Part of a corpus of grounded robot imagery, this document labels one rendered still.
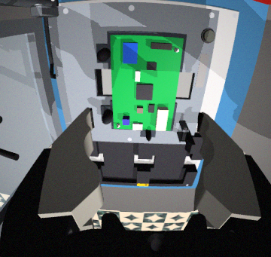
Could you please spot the green circuit board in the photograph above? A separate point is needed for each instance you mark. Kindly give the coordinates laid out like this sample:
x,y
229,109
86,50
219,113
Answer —
x,y
144,77

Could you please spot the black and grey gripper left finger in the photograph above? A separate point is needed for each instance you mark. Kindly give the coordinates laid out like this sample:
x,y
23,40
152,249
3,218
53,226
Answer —
x,y
59,195

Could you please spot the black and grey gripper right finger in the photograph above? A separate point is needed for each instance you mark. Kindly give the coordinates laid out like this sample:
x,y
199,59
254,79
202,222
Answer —
x,y
232,192

